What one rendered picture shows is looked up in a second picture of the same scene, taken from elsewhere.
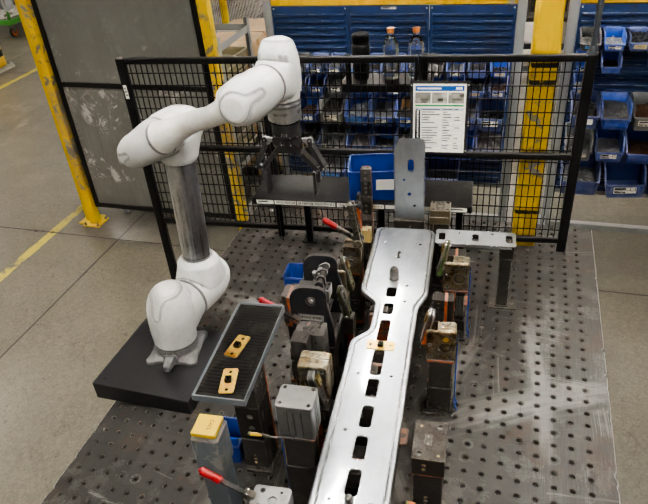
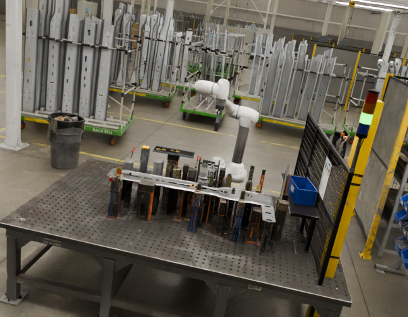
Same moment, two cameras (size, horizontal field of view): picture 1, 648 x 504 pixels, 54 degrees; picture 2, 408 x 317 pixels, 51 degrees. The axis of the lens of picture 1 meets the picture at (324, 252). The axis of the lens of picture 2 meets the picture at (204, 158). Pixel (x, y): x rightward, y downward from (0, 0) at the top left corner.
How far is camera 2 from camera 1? 3.43 m
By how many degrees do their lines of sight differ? 70
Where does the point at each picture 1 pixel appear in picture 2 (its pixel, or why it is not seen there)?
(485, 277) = (282, 254)
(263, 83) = (203, 83)
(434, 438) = (147, 183)
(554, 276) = (290, 275)
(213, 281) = (230, 170)
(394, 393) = (169, 185)
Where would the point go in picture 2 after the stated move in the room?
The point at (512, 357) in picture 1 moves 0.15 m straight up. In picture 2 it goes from (222, 250) to (225, 232)
